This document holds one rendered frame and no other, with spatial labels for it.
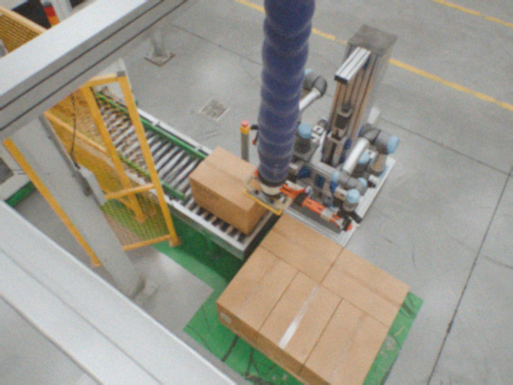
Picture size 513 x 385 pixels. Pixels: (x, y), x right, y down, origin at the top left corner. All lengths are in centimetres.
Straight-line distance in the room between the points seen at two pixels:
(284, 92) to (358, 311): 189
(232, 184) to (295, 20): 171
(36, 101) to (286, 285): 262
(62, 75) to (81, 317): 70
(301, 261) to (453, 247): 174
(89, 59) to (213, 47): 508
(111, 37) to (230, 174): 235
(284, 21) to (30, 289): 161
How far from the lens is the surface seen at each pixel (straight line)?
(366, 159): 316
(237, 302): 327
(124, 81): 251
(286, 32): 194
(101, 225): 292
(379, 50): 283
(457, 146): 539
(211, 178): 333
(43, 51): 108
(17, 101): 103
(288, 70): 207
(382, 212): 448
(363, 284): 345
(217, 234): 345
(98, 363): 47
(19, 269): 54
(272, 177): 273
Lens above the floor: 364
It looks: 56 degrees down
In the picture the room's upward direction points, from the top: 2 degrees clockwise
